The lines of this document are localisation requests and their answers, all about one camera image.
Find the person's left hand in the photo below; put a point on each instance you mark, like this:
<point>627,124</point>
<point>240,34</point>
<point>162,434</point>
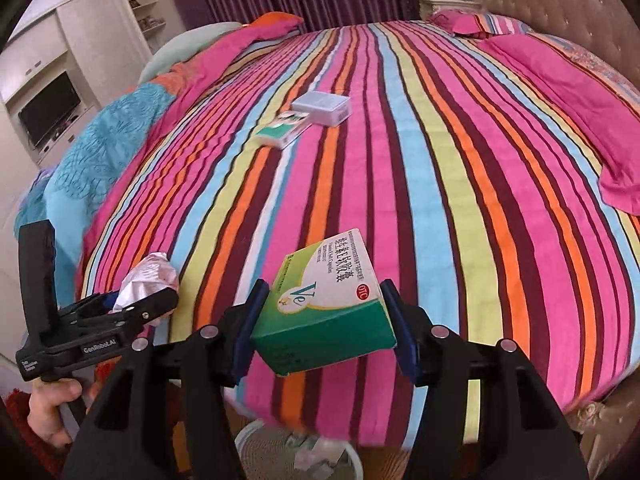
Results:
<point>45,415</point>

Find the blue and pink patterned quilt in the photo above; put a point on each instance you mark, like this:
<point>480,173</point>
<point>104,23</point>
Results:
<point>105,160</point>

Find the cream nightstand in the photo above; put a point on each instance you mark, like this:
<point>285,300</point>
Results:
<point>445,7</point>

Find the large pink pillow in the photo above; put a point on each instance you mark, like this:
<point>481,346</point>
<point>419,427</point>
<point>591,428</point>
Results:
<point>580,110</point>

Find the white wardrobe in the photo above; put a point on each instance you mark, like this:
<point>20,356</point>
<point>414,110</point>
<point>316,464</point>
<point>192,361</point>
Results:
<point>100,35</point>

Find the pale green pillow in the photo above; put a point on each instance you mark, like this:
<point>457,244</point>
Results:
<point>190,47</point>

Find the white and purple box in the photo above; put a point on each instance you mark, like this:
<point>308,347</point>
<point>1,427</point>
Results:
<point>322,107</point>

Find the pale grey plastic waste basket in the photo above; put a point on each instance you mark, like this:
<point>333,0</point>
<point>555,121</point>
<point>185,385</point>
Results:
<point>265,442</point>

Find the red shaggy rug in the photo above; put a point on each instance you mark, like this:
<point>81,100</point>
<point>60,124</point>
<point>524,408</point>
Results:
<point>12,410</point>

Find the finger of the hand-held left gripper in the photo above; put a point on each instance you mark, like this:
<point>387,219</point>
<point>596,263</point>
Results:
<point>150,310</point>
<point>92,305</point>

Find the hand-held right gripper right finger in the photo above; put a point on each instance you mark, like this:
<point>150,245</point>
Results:
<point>401,332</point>

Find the green cardboard medicine box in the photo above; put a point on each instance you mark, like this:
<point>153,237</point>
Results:
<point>325,320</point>

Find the small green and white box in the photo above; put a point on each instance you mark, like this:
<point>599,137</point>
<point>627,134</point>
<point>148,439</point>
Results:
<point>280,130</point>

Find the cream carved bedside cabinet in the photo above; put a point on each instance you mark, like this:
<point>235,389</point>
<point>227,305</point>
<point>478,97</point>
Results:
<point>600,410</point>

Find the small pink pillow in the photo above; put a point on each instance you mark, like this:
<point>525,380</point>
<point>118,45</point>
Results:
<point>470,22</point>

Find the black television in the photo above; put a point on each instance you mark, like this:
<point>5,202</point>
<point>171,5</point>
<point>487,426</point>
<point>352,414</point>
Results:
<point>50,110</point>

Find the colourful striped bed sheet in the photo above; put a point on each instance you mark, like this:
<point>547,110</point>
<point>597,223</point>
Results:
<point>430,185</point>

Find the small white wrapper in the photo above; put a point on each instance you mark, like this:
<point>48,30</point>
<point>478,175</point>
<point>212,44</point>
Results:
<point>150,277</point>

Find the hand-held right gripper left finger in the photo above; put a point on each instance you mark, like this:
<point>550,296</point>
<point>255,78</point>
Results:
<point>247,332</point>

